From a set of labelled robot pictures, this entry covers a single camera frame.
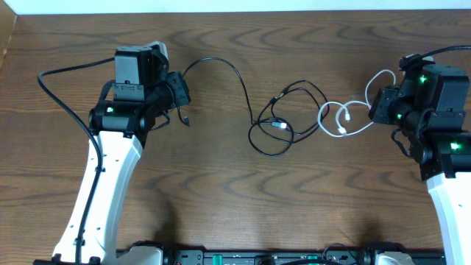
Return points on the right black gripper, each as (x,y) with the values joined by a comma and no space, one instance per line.
(379,112)

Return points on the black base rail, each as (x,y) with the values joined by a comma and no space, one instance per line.
(376,253)

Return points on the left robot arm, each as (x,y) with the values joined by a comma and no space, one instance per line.
(143,89)

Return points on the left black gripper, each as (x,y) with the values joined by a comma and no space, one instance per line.
(184,95)

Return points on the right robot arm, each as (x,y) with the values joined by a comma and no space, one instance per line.
(428,109)

